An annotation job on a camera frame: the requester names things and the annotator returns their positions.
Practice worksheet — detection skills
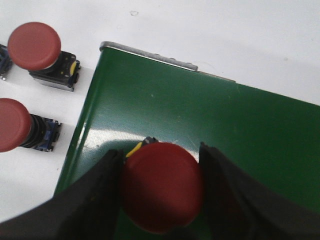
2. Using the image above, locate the red mushroom push button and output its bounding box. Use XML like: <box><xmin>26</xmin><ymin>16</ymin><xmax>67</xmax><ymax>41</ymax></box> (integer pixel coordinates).
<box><xmin>0</xmin><ymin>98</ymin><xmax>61</xmax><ymax>153</ymax></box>
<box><xmin>7</xmin><ymin>21</ymin><xmax>81</xmax><ymax>92</ymax></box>
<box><xmin>119</xmin><ymin>137</ymin><xmax>204</xmax><ymax>234</ymax></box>

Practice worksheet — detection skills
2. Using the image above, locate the aluminium conveyor frame rail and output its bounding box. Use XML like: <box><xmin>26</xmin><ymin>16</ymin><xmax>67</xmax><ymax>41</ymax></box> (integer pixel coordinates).
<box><xmin>99</xmin><ymin>41</ymin><xmax>236</xmax><ymax>83</ymax></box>

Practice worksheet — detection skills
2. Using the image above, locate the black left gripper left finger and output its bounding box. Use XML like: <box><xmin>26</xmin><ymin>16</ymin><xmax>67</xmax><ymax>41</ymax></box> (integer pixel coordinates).
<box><xmin>0</xmin><ymin>150</ymin><xmax>124</xmax><ymax>240</ymax></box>

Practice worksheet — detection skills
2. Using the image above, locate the green conveyor belt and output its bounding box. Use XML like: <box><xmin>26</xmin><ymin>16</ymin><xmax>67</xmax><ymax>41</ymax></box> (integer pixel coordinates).
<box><xmin>56</xmin><ymin>48</ymin><xmax>320</xmax><ymax>240</ymax></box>

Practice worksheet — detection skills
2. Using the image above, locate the yellow mushroom push button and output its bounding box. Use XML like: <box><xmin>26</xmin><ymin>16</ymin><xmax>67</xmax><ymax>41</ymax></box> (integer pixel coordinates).
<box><xmin>0</xmin><ymin>44</ymin><xmax>13</xmax><ymax>81</ymax></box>

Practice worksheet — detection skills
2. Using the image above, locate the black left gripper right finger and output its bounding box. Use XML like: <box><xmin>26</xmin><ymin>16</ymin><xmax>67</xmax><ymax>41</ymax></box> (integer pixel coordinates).
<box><xmin>199</xmin><ymin>143</ymin><xmax>320</xmax><ymax>240</ymax></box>

